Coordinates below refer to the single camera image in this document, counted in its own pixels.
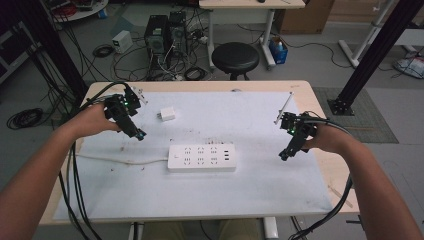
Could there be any round white table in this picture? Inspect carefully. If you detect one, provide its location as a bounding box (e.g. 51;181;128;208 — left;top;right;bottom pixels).
46;0;110;23

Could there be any white table mat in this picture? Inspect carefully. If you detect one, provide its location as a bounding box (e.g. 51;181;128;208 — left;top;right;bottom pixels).
53;91;334;222

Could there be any black aluminium frame post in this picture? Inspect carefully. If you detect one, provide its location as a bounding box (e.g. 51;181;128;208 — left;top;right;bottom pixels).
13;0;90;103
327;0;424;117

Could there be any white charger plug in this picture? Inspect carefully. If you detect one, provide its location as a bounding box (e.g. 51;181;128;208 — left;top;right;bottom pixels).
156;106;177;123

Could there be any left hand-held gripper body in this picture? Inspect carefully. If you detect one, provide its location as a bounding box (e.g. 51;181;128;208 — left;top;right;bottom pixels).
103;85;149;120

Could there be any thin wooden stick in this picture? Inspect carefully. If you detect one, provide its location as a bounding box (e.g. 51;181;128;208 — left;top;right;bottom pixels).
327;185;354;209

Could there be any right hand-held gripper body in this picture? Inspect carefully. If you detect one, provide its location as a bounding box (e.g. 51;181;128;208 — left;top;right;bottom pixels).
273;92;318;152

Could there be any person's right hand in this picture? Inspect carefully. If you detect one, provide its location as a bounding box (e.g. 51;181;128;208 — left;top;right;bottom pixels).
303;122;352;155

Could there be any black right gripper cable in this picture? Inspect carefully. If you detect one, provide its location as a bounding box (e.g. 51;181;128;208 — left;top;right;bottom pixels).
287;110;354;240

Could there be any coiled black cable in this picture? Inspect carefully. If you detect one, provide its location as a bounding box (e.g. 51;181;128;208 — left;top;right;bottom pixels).
183;66;207;82
92;43;115;59
6;107;45;131

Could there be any black computer tower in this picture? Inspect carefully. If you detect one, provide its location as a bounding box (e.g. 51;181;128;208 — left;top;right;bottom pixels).
143;14;170;72
168;10;188;58

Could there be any white power strip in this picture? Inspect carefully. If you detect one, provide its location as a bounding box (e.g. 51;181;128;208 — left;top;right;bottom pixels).
167;143;238;174

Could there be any white metal stand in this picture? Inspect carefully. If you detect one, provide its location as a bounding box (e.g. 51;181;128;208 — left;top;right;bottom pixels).
337;0;396;69

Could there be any blue box with bottles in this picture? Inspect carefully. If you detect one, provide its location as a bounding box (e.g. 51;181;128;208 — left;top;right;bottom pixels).
268;36;289;65

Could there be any white power supply box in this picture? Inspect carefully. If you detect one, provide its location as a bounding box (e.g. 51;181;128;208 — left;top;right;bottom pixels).
111;30;134;55

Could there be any person's left hand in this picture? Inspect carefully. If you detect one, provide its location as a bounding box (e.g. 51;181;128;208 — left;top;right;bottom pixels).
77;101;123;135

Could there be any white power strip cable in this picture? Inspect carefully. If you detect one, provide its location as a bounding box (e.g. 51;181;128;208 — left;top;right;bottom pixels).
75;152;170;166

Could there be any white desk with wooden top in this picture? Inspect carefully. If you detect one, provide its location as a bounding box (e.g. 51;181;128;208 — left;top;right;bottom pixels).
198;0;307;71

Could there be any black left gripper cable bundle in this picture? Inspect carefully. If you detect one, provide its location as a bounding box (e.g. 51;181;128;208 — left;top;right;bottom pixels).
57;81;132;240

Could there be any grey floor mat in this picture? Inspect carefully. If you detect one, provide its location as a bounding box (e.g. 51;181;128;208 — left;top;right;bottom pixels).
312;86;400;145

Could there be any white table leg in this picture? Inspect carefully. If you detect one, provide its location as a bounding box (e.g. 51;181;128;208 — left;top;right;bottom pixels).
127;221;145;240
262;216;280;240

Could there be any brown cardboard box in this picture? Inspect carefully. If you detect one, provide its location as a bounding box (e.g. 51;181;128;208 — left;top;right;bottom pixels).
274;0;336;35

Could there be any black round stool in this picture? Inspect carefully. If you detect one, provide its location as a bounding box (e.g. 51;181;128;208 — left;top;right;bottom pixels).
211;41;261;81

